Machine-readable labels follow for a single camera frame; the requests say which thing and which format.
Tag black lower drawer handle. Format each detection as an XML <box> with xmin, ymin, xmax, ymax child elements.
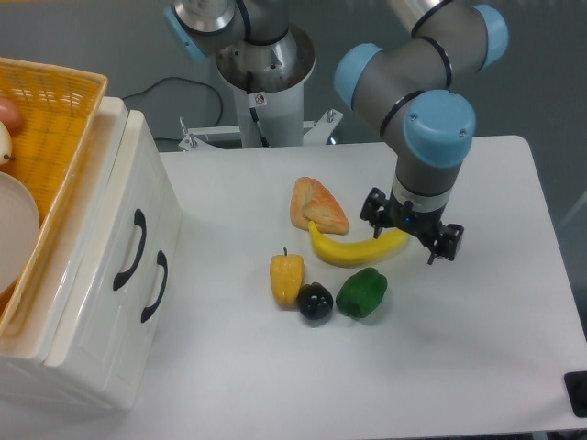
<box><xmin>140</xmin><ymin>250</ymin><xmax>169</xmax><ymax>324</ymax></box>

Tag white drawer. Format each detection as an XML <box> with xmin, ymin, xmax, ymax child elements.
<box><xmin>0</xmin><ymin>96</ymin><xmax>183</xmax><ymax>368</ymax></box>

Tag black cable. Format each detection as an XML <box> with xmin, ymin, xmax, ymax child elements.
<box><xmin>119</xmin><ymin>76</ymin><xmax>224</xmax><ymax>142</ymax></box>

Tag yellow bell pepper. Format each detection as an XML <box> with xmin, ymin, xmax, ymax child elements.
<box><xmin>270</xmin><ymin>247</ymin><xmax>305</xmax><ymax>307</ymax></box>

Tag pale pear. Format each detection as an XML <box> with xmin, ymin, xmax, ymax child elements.
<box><xmin>0</xmin><ymin>123</ymin><xmax>14</xmax><ymax>166</ymax></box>

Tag black corner device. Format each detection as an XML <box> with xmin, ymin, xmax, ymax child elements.
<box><xmin>563</xmin><ymin>370</ymin><xmax>587</xmax><ymax>418</ymax></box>

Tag orange woven basket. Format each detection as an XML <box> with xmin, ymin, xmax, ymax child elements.
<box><xmin>1</xmin><ymin>58</ymin><xmax>108</xmax><ymax>329</ymax></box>

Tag dark purple bell pepper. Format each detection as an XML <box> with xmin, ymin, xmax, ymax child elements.
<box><xmin>296</xmin><ymin>282</ymin><xmax>334</xmax><ymax>320</ymax></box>

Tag white plate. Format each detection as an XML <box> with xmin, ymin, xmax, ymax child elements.
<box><xmin>1</xmin><ymin>172</ymin><xmax>39</xmax><ymax>295</ymax></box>

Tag yellow banana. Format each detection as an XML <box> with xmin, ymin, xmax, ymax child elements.
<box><xmin>308</xmin><ymin>221</ymin><xmax>408</xmax><ymax>268</ymax></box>

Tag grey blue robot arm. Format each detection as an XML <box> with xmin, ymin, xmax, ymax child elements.
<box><xmin>164</xmin><ymin>1</ymin><xmax>509</xmax><ymax>260</ymax></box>

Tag green bell pepper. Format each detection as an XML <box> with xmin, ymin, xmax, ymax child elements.
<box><xmin>336</xmin><ymin>267</ymin><xmax>388</xmax><ymax>319</ymax></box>

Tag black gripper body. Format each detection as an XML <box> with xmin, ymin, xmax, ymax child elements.
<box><xmin>360</xmin><ymin>188</ymin><xmax>464</xmax><ymax>261</ymax></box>

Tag white drawer cabinet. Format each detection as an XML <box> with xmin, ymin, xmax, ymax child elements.
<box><xmin>1</xmin><ymin>97</ymin><xmax>182</xmax><ymax>409</ymax></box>

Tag orange bread pastry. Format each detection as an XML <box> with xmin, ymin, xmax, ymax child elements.
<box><xmin>290</xmin><ymin>177</ymin><xmax>349</xmax><ymax>236</ymax></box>

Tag black drawer handle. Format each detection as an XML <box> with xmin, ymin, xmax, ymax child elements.
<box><xmin>112</xmin><ymin>208</ymin><xmax>148</xmax><ymax>292</ymax></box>
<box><xmin>140</xmin><ymin>250</ymin><xmax>169</xmax><ymax>324</ymax></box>

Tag black top drawer handle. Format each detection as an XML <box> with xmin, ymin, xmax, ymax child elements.
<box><xmin>112</xmin><ymin>208</ymin><xmax>148</xmax><ymax>292</ymax></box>

